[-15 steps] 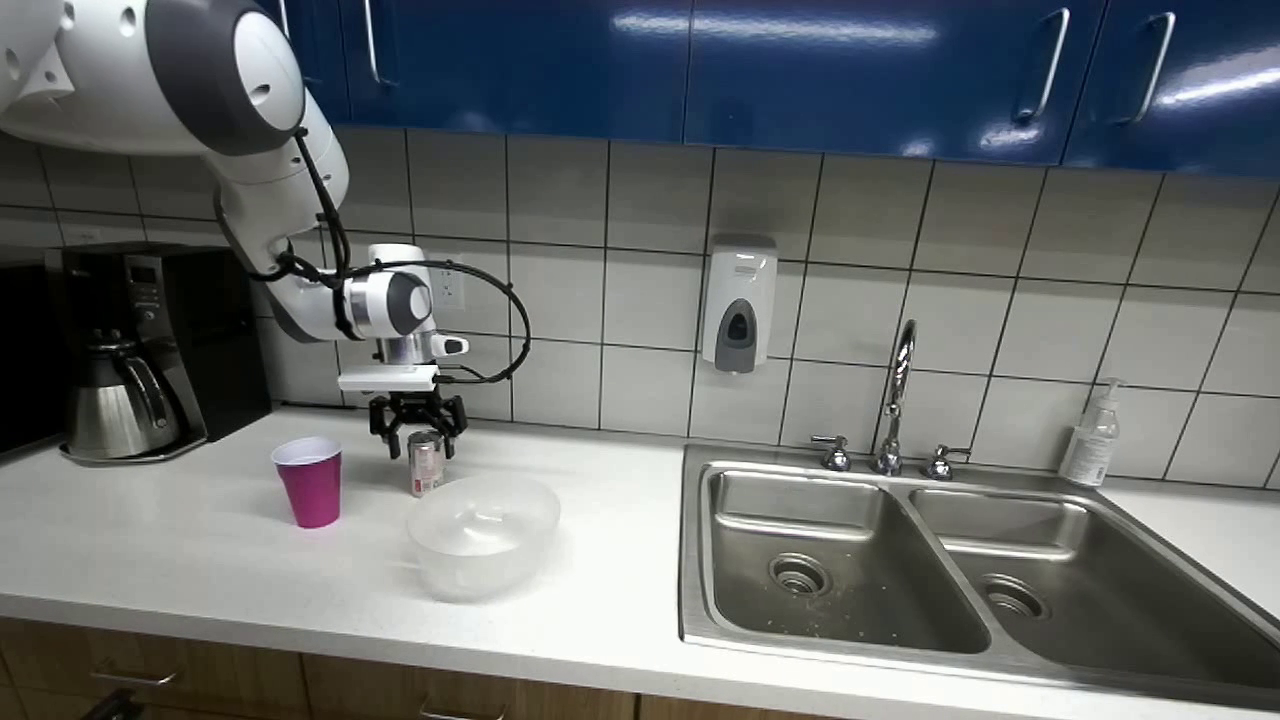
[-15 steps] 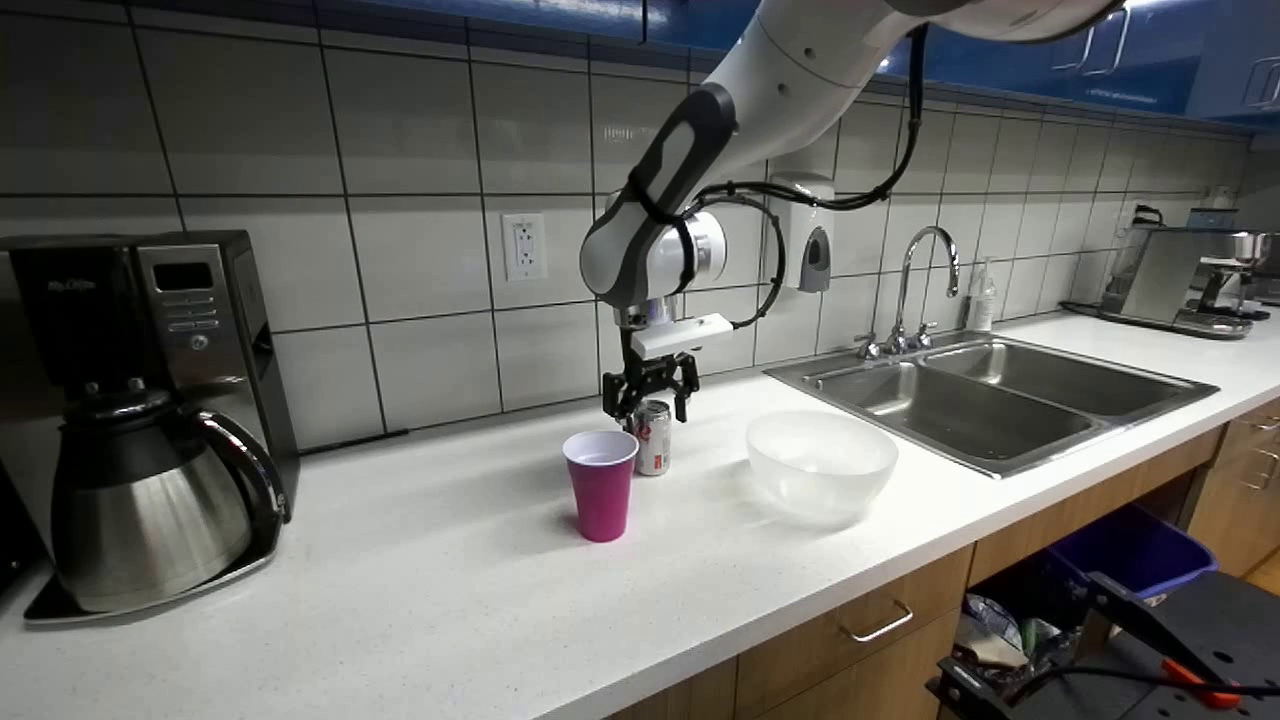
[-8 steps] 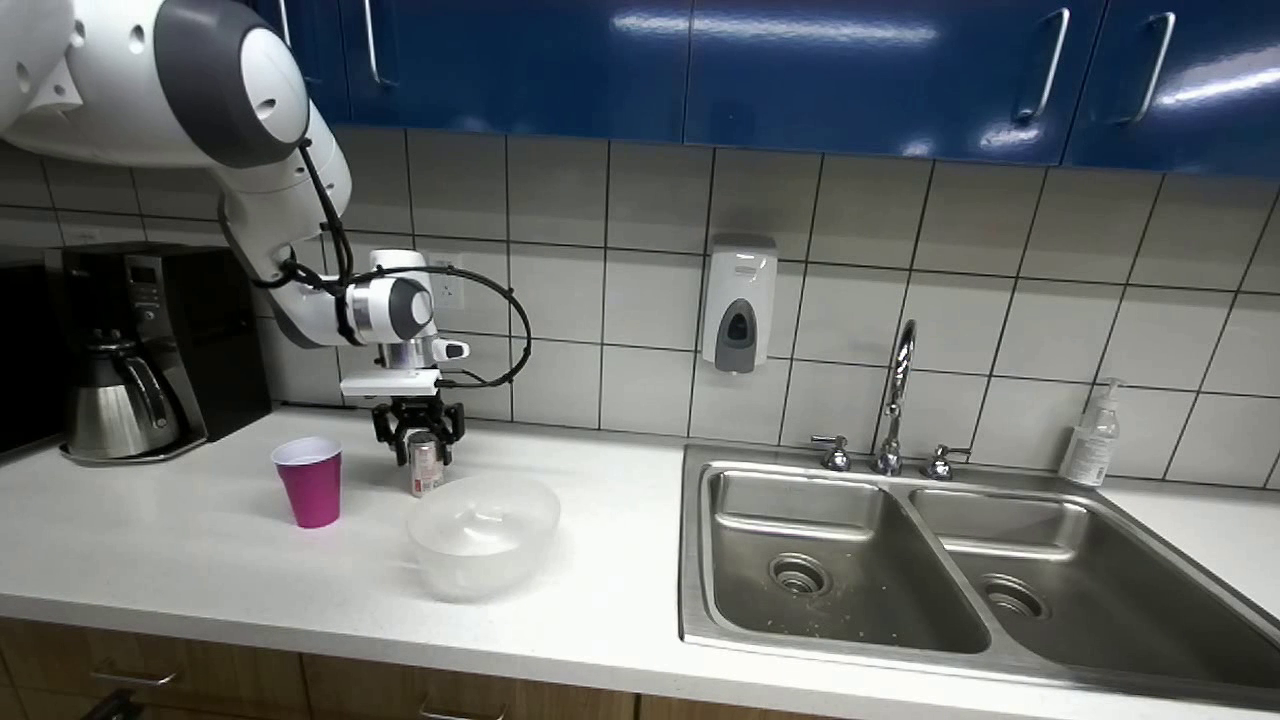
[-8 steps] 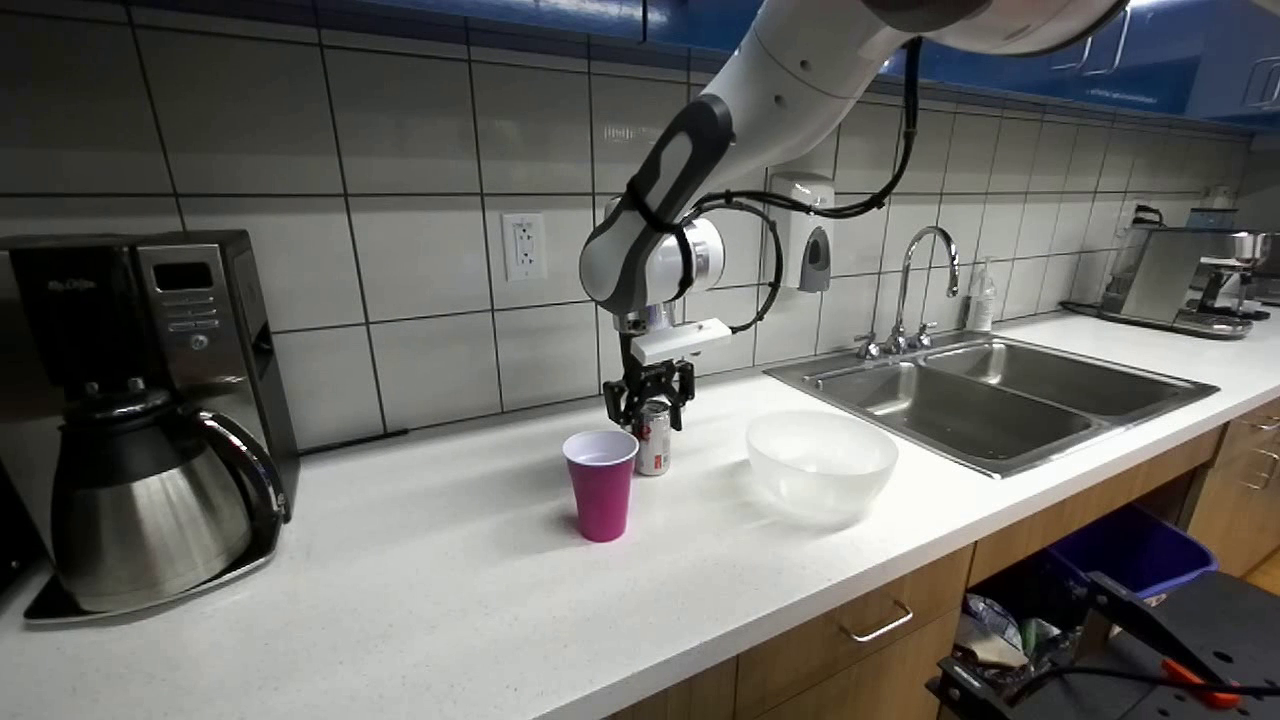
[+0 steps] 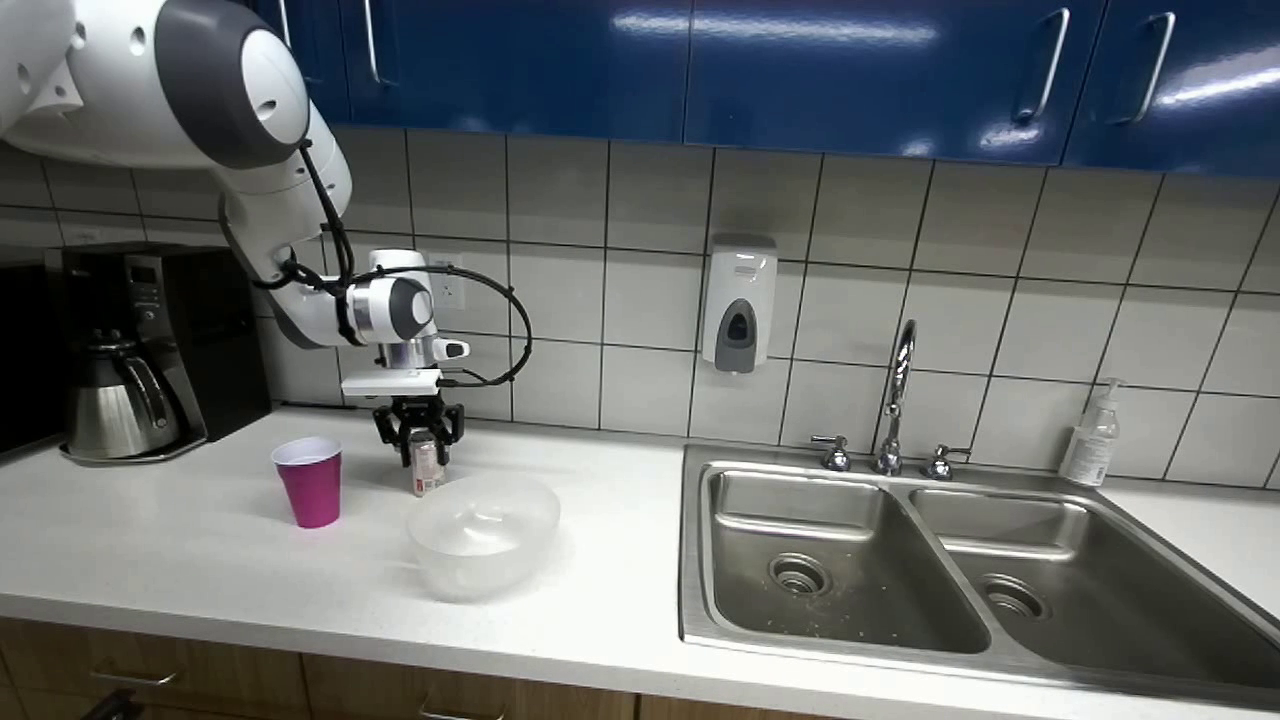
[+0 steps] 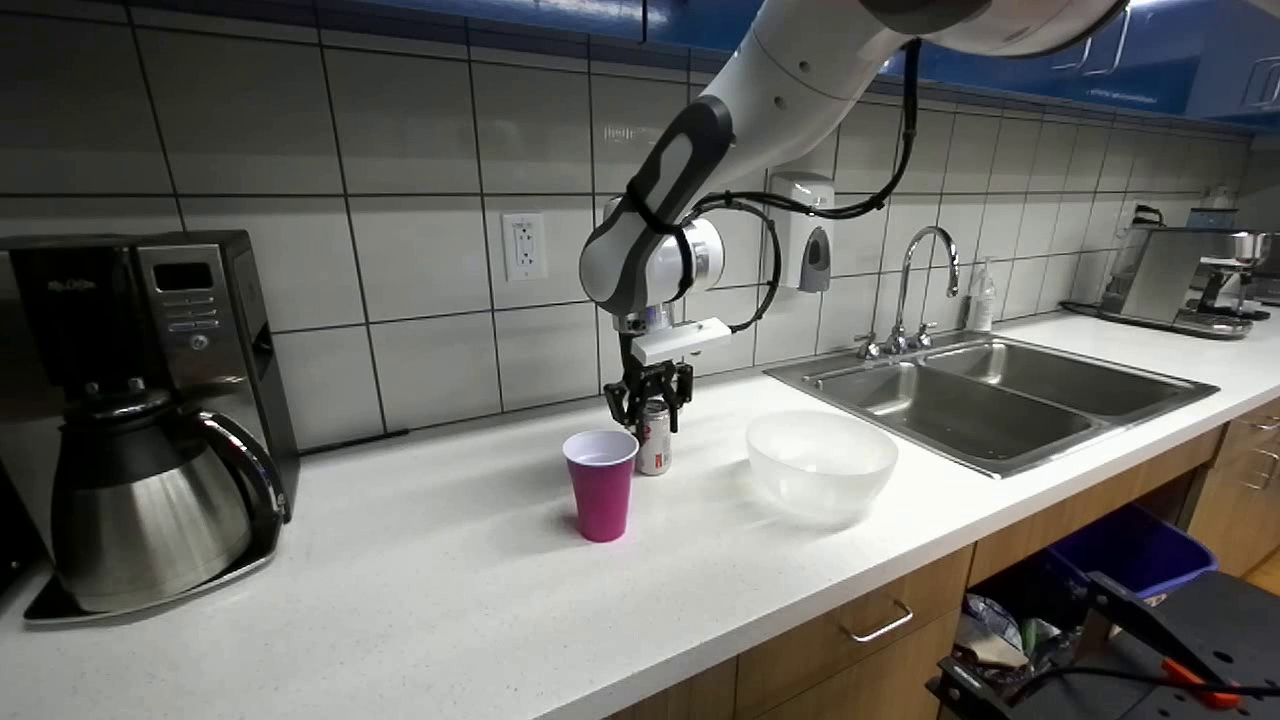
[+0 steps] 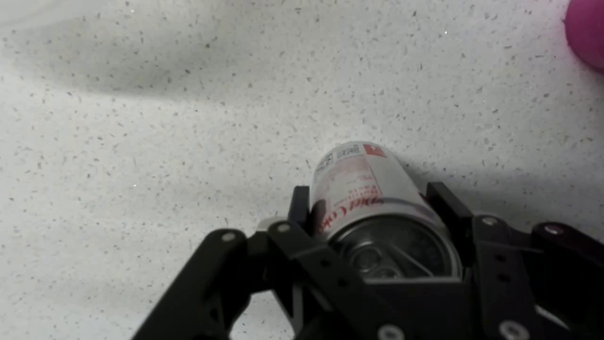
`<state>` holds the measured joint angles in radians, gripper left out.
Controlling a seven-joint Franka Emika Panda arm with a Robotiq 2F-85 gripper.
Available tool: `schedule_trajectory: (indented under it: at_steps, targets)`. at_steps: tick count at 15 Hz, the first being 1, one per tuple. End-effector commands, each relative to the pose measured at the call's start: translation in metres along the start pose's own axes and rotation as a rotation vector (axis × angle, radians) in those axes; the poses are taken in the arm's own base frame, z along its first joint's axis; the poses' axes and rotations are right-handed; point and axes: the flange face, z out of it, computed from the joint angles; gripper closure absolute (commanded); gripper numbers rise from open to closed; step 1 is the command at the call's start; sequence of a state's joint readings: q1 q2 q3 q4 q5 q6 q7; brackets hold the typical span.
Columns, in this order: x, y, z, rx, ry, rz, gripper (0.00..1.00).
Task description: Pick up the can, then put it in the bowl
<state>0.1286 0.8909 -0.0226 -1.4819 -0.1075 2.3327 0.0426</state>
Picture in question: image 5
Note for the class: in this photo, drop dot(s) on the stainless steel coffee carafe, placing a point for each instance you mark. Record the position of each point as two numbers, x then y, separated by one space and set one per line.
115 404

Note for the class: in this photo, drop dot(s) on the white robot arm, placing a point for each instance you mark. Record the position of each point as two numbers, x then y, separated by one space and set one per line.
203 82

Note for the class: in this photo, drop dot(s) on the black countertop appliance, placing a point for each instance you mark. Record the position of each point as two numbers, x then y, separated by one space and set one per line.
26 363

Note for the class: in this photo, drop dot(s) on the stainless steel double sink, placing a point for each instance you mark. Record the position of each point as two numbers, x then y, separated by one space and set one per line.
935 586

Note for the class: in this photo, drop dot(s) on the blue upper cabinet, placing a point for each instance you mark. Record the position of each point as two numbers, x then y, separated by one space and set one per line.
801 74

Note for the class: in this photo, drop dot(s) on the pink plastic cup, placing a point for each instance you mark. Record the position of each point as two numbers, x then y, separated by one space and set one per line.
314 488

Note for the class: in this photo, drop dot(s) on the silver red soda can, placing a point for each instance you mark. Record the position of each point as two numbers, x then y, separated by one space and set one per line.
426 465

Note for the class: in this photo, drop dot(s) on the black coffee maker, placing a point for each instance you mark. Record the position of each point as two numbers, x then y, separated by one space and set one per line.
215 332

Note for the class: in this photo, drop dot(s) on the white wall soap dispenser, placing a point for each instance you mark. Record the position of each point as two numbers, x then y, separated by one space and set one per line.
737 304

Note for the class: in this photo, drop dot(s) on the translucent plastic bowl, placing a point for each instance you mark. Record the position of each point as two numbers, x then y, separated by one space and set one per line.
480 541

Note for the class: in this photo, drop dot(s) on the wooden base cabinet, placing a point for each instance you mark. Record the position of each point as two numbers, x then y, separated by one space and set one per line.
266 683

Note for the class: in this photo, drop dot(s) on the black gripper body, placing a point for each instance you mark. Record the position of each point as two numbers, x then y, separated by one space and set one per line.
420 412

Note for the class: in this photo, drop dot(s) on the chrome gooseneck faucet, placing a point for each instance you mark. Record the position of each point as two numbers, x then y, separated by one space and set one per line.
898 384

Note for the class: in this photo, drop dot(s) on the clear plastic soap bottle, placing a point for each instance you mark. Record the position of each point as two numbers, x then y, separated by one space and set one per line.
1089 444

